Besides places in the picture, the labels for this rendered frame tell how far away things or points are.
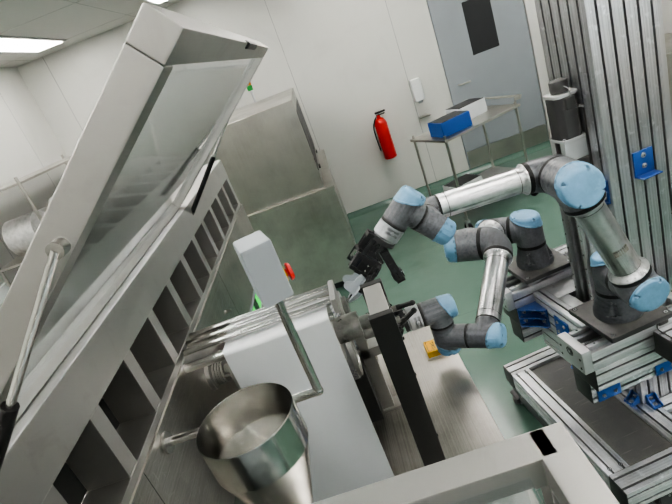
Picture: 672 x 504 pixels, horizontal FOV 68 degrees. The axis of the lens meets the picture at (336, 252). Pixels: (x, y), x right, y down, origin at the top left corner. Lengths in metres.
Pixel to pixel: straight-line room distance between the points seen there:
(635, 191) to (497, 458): 1.62
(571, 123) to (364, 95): 4.14
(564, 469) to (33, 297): 0.43
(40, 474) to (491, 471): 0.53
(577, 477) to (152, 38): 0.43
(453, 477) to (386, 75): 5.55
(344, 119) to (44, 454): 5.34
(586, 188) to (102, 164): 1.25
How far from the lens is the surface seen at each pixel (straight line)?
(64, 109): 6.32
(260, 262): 0.75
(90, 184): 0.42
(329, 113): 5.82
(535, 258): 2.23
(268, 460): 0.68
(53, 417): 0.78
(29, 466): 0.73
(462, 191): 1.52
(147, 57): 0.39
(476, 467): 0.45
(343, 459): 1.29
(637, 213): 2.03
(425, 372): 1.69
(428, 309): 1.54
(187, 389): 1.13
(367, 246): 1.37
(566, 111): 1.87
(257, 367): 1.12
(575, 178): 1.45
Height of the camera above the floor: 1.93
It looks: 22 degrees down
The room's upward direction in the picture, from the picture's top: 21 degrees counter-clockwise
